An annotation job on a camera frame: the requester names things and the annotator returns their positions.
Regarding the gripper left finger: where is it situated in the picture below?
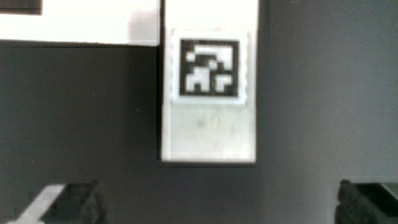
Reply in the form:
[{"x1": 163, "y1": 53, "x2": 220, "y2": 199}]
[{"x1": 14, "y1": 181, "x2": 108, "y2": 224}]

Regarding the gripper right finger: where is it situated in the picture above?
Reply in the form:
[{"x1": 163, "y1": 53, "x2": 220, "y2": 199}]
[{"x1": 335, "y1": 180, "x2": 398, "y2": 224}]

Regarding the white table leg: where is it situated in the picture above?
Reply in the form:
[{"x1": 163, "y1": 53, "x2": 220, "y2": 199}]
[{"x1": 160, "y1": 0, "x2": 259, "y2": 164}]

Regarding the white sheet with markers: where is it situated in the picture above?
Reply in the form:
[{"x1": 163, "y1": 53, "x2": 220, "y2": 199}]
[{"x1": 0, "y1": 0, "x2": 161, "y2": 47}]

